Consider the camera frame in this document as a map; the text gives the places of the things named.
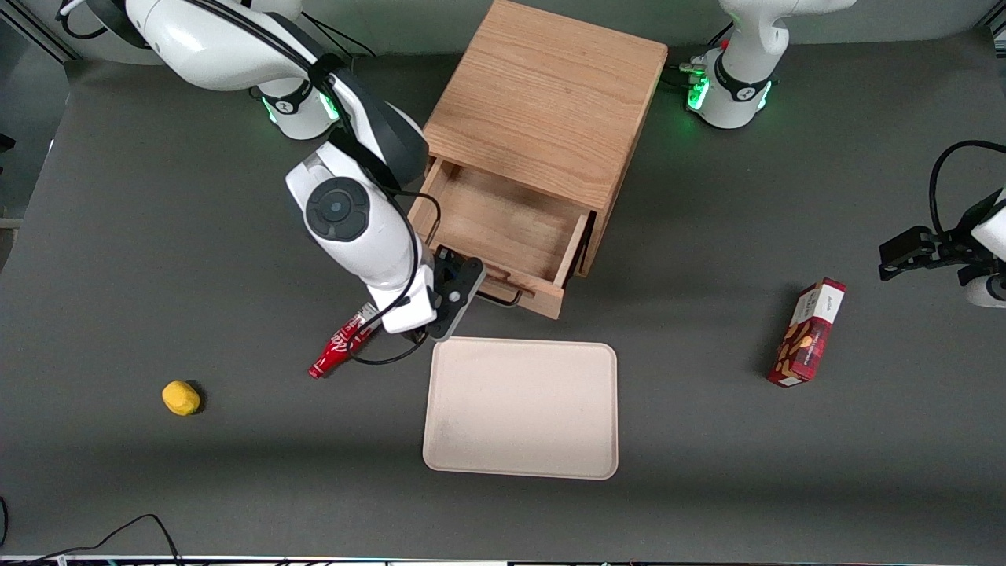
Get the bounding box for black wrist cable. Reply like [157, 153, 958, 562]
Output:
[929, 140, 1006, 237]
[59, 0, 442, 367]

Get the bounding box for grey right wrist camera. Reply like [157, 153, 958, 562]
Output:
[428, 255, 486, 341]

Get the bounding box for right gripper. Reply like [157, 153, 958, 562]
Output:
[367, 245, 472, 336]

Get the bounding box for wooden drawer cabinet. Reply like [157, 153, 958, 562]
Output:
[422, 0, 669, 277]

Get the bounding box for wooden drawer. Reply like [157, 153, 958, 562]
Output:
[409, 156, 592, 321]

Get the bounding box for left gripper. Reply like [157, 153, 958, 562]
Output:
[879, 187, 1006, 282]

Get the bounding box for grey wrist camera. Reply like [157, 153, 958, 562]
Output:
[963, 267, 1006, 309]
[428, 255, 486, 341]

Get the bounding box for red cola bottle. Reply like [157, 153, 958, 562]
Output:
[308, 305, 380, 380]

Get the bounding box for black cable with metal connector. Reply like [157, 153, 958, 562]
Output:
[666, 22, 736, 87]

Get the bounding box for drawer handle with wooden rail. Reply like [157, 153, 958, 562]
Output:
[472, 266, 537, 309]

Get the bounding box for black right arm base cables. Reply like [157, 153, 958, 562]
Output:
[303, 12, 378, 60]

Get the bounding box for black cable on table edge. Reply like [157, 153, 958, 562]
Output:
[0, 513, 185, 566]

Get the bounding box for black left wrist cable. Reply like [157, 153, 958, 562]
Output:
[929, 140, 1006, 237]

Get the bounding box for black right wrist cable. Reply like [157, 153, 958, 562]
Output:
[59, 0, 442, 367]

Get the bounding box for yellow lemon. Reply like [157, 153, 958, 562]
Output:
[162, 380, 202, 417]

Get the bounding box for red snack box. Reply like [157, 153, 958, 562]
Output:
[767, 277, 848, 388]

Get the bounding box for beige rectangular tray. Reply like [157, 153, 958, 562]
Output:
[422, 336, 619, 481]

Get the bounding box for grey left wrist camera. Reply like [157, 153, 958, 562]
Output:
[963, 267, 1006, 309]

